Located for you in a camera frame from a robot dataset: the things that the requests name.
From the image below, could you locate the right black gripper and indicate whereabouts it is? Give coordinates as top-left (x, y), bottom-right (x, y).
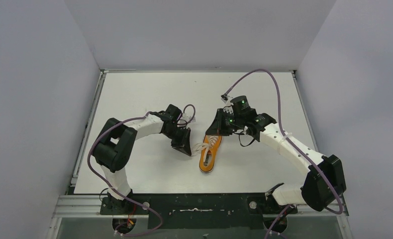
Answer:
top-left (206, 109), bottom-right (244, 136)

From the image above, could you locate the orange canvas sneaker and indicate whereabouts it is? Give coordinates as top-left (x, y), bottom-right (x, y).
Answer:
top-left (199, 144), bottom-right (221, 173)

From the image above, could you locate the cream shoelace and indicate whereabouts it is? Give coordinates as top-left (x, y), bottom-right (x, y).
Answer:
top-left (191, 135), bottom-right (222, 155)

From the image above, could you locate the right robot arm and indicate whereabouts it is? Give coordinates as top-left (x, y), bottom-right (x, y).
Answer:
top-left (206, 94), bottom-right (346, 213)

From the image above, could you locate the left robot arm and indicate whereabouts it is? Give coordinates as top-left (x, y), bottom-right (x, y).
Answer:
top-left (87, 104), bottom-right (192, 213)

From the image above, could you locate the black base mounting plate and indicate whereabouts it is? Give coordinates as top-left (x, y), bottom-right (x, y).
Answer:
top-left (100, 193), bottom-right (285, 230)

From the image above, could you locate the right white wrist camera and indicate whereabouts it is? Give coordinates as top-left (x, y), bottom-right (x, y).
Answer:
top-left (221, 94), bottom-right (233, 115)

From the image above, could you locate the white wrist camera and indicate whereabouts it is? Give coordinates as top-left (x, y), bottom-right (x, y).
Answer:
top-left (221, 94), bottom-right (233, 115)
top-left (181, 113), bottom-right (196, 123)

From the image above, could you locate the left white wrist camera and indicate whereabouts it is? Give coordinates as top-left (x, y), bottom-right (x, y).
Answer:
top-left (181, 113), bottom-right (196, 123)

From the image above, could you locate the aluminium right table rail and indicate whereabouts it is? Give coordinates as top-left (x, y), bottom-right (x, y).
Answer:
top-left (291, 70), bottom-right (320, 152)

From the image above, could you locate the aluminium front rail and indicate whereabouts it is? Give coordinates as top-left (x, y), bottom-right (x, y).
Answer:
top-left (53, 195), bottom-right (338, 218)

